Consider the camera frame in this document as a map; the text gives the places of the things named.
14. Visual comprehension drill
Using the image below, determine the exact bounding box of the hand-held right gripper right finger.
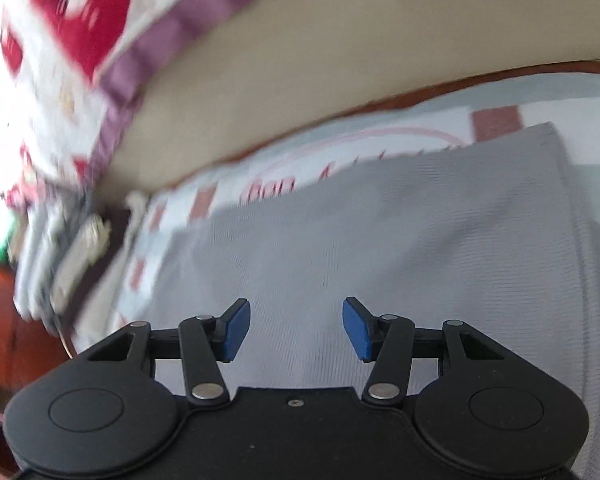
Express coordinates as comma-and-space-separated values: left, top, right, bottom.
342, 296, 506, 402

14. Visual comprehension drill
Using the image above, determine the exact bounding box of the beige bed base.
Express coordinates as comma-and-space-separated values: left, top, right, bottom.
100, 0, 600, 196

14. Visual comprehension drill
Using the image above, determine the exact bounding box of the grey waffle knit garment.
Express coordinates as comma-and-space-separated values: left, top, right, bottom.
67, 121, 600, 480

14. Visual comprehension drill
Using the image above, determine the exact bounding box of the green bag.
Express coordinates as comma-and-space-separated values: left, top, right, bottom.
0, 210, 23, 267

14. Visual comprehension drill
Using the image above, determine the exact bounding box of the checkered rug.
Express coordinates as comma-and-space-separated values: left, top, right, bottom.
70, 72, 600, 361

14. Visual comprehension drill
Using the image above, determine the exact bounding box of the bear print bed quilt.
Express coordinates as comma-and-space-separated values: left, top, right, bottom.
0, 0, 341, 261

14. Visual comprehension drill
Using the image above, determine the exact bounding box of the dark wooden dresser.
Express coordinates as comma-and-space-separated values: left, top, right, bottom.
0, 265, 76, 391

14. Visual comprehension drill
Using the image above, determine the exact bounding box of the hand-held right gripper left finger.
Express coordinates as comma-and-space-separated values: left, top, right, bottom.
87, 297, 252, 407

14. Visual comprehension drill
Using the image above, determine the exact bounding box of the stack of folded clothes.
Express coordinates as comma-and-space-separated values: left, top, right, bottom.
12, 192, 146, 336

